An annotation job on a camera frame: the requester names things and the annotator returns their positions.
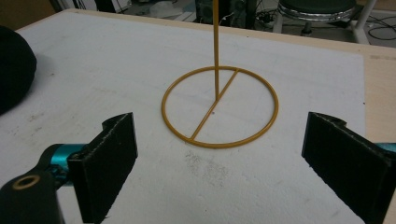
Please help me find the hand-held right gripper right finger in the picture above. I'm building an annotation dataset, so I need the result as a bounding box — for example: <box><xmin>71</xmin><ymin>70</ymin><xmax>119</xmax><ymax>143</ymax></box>
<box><xmin>301</xmin><ymin>111</ymin><xmax>396</xmax><ymax>224</ymax></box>

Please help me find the round stool with chrome rim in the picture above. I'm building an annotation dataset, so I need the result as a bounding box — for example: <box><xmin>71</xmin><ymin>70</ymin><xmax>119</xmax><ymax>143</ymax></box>
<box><xmin>272</xmin><ymin>0</ymin><xmax>358</xmax><ymax>35</ymax></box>

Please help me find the white metal stand leg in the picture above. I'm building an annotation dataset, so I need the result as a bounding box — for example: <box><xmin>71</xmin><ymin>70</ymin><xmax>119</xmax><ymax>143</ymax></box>
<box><xmin>350</xmin><ymin>0</ymin><xmax>378</xmax><ymax>45</ymax></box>

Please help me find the yellow wire stand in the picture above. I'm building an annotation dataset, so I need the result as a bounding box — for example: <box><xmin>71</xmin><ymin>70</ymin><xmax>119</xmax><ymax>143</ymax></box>
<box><xmin>161</xmin><ymin>0</ymin><xmax>279</xmax><ymax>149</ymax></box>

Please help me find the black cable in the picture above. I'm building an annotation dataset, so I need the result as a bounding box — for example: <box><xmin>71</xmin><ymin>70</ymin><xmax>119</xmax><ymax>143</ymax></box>
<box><xmin>366</xmin><ymin>14</ymin><xmax>396</xmax><ymax>41</ymax></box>

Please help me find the white table mat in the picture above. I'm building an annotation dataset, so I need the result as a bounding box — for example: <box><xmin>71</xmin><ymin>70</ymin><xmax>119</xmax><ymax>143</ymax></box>
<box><xmin>0</xmin><ymin>11</ymin><xmax>367</xmax><ymax>224</ymax></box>

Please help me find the black cloth hat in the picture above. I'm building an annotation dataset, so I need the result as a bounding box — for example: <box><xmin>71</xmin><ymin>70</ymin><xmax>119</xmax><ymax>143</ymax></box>
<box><xmin>0</xmin><ymin>25</ymin><xmax>38</xmax><ymax>116</ymax></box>

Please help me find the black equipment box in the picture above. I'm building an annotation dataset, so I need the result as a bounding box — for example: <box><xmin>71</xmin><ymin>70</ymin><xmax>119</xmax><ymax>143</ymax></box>
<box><xmin>195</xmin><ymin>0</ymin><xmax>258</xmax><ymax>30</ymax></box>

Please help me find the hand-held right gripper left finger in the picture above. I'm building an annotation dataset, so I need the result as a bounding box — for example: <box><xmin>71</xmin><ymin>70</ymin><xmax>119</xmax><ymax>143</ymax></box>
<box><xmin>66</xmin><ymin>112</ymin><xmax>139</xmax><ymax>224</ymax></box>

